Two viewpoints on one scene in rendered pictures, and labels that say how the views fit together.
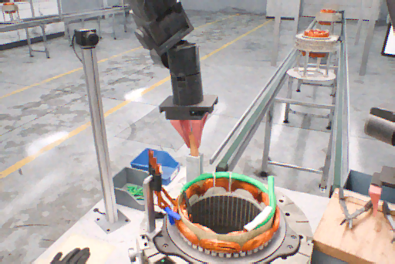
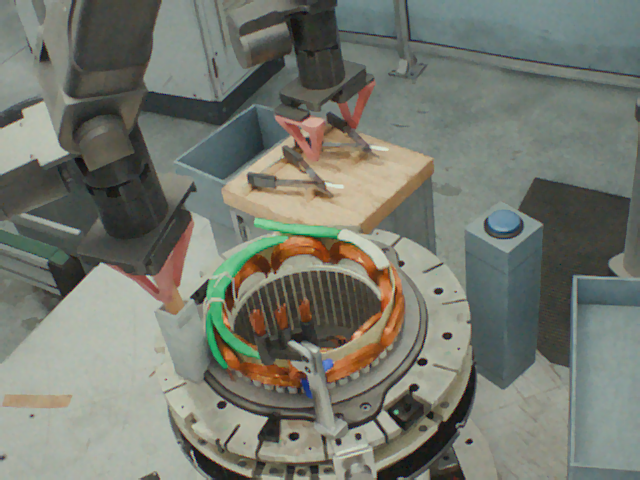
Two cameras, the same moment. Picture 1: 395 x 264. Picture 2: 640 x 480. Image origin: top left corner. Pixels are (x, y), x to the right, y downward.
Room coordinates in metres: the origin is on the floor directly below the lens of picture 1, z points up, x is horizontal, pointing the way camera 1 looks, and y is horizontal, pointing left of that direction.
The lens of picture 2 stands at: (0.32, 0.54, 1.71)
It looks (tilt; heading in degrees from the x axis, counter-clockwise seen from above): 39 degrees down; 283
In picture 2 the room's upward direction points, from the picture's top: 10 degrees counter-clockwise
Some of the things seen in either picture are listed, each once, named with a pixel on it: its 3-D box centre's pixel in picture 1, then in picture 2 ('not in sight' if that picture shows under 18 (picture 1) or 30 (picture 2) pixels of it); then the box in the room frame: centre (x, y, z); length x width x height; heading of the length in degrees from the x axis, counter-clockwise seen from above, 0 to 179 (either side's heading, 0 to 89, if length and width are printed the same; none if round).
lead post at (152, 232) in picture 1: (151, 210); (323, 389); (0.44, 0.08, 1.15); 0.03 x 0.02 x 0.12; 144
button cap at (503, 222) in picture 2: not in sight; (503, 221); (0.28, -0.27, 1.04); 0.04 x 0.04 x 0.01
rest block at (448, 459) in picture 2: not in sight; (434, 446); (0.36, -0.08, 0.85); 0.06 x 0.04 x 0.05; 108
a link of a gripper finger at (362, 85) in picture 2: not in sight; (341, 103); (0.48, -0.42, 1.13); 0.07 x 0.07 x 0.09; 58
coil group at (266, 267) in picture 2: (244, 189); (247, 277); (0.54, -0.09, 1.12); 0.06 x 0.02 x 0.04; 62
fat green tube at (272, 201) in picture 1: (266, 201); (320, 236); (0.47, -0.12, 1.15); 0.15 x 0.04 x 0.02; 152
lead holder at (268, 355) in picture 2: (154, 176); (287, 340); (0.46, 0.07, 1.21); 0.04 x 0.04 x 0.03; 62
